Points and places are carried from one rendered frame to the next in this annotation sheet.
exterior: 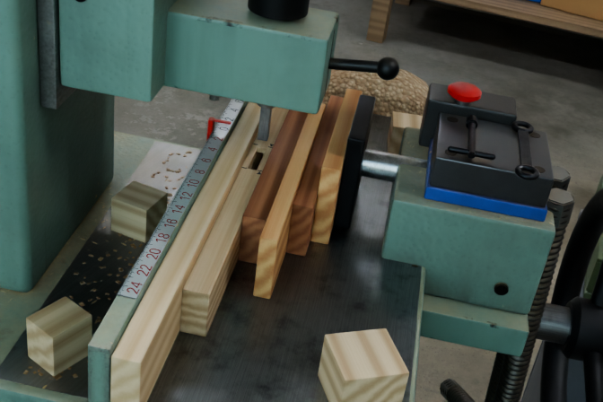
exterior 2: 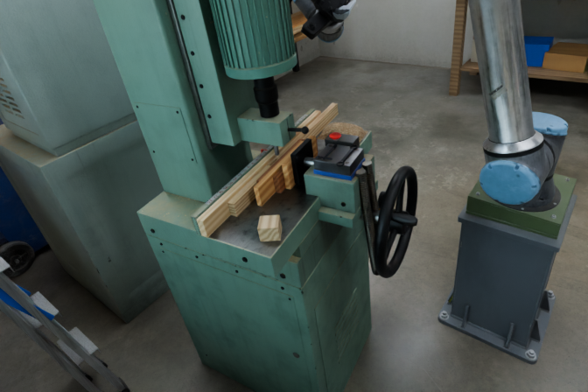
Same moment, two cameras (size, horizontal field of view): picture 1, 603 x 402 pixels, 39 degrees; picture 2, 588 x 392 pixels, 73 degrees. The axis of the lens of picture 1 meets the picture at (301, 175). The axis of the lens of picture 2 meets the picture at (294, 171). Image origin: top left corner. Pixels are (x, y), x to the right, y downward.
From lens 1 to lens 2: 51 cm
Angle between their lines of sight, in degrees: 24
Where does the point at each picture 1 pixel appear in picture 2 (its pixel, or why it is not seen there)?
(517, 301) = (350, 208)
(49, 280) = not seen: hidden behind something
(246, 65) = (260, 132)
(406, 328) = (298, 216)
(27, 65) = (199, 137)
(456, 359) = (453, 242)
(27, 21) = (196, 125)
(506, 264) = (342, 195)
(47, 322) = not seen: hidden behind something
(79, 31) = (212, 126)
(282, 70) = (269, 133)
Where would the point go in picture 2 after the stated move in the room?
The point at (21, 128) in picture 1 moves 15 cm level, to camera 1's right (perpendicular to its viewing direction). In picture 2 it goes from (200, 156) to (247, 162)
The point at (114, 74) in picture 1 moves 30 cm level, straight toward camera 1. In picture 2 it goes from (223, 138) to (178, 207)
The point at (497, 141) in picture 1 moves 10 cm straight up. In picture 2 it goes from (340, 152) to (337, 115)
